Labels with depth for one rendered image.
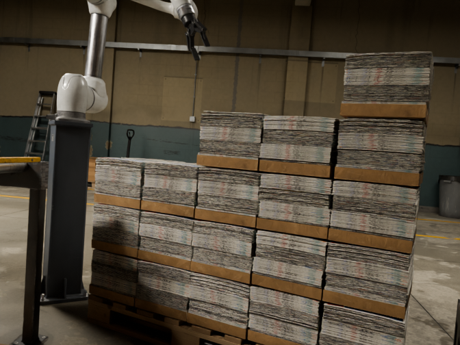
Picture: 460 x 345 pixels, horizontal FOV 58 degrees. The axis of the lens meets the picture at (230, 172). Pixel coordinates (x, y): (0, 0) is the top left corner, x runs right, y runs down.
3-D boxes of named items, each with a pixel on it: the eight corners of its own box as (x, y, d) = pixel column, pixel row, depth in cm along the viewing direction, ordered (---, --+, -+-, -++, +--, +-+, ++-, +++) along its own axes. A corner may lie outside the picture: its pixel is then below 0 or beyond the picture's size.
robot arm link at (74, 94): (49, 109, 231) (52, 70, 229) (68, 113, 248) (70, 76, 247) (76, 111, 227) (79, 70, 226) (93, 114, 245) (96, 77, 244)
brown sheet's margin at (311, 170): (290, 170, 200) (291, 161, 200) (351, 175, 187) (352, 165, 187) (258, 170, 167) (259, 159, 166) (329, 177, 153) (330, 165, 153)
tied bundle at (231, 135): (233, 165, 213) (237, 120, 212) (288, 171, 201) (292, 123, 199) (195, 165, 179) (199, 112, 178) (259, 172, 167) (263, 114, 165)
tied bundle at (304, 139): (289, 171, 201) (293, 123, 199) (351, 177, 187) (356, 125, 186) (257, 172, 167) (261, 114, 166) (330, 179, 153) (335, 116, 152)
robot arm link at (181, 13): (179, 3, 219) (183, 14, 218) (194, 3, 223) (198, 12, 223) (174, 14, 226) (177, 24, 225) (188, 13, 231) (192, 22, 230)
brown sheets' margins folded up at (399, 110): (337, 326, 191) (356, 114, 186) (406, 343, 178) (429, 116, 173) (315, 361, 157) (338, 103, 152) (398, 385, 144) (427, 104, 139)
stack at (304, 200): (135, 299, 243) (144, 157, 239) (335, 356, 192) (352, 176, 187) (85, 322, 209) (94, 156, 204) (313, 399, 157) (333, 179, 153)
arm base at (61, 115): (44, 120, 238) (44, 110, 238) (83, 124, 250) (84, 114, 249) (48, 119, 223) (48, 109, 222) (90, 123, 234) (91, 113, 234)
